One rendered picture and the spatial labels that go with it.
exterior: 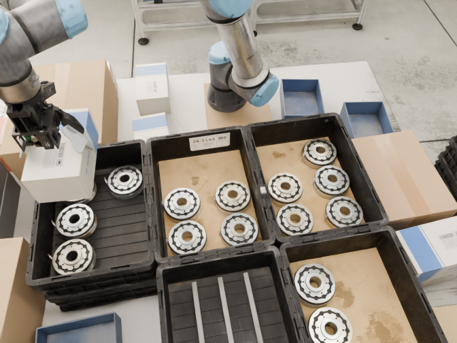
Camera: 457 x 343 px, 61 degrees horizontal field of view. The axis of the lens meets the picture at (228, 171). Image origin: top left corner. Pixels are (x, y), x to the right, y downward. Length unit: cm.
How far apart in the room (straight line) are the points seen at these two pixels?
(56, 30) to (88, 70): 76
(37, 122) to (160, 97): 74
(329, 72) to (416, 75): 138
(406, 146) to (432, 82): 174
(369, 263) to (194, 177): 55
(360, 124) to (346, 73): 30
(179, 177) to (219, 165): 13
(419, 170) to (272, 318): 63
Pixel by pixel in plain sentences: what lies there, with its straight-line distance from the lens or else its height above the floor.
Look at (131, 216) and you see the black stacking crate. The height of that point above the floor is 83.
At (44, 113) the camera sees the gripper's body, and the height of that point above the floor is 125.
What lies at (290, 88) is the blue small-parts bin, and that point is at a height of 72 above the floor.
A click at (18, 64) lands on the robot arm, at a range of 74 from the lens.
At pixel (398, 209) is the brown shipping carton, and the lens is 119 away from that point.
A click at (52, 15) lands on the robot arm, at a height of 144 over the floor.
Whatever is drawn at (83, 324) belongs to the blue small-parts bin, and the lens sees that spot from 117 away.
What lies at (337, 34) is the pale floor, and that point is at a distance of 324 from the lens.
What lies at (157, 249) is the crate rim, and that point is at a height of 93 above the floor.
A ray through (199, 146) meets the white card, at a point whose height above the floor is 87.
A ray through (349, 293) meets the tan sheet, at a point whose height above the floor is 83.
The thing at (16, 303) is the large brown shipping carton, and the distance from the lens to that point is 111.
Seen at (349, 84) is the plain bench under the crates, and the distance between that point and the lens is 173.
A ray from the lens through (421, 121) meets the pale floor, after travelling 274.
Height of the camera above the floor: 180
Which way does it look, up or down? 55 degrees down
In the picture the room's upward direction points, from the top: straight up
